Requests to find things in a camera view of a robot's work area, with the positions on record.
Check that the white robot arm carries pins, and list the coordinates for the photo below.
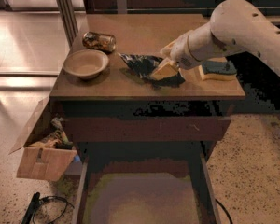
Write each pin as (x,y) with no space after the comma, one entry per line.
(235,26)

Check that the white bowl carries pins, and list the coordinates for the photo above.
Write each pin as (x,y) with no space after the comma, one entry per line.
(86,64)

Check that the wooden drawer cabinet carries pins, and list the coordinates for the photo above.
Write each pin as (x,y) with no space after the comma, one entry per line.
(120,107)

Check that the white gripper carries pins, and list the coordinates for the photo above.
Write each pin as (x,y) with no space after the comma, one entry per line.
(181,51)

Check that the black device on floor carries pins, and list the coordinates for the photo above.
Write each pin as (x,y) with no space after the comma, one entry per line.
(33,205)

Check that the cardboard box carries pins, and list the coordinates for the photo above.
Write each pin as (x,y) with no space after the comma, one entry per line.
(41,163)

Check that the metal frame post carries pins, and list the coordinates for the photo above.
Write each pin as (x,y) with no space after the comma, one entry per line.
(69,20)

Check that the blue chip bag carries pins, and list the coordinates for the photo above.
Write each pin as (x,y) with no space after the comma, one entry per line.
(143,66)

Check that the crumpled trash in box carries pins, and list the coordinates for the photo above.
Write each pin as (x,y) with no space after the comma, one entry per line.
(58,139)

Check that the crushed metal can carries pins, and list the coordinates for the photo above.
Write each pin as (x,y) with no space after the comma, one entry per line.
(102,42)

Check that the open middle drawer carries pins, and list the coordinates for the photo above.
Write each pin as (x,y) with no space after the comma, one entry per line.
(152,191)

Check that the yellow green sponge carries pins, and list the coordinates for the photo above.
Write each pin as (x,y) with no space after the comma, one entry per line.
(215,70)

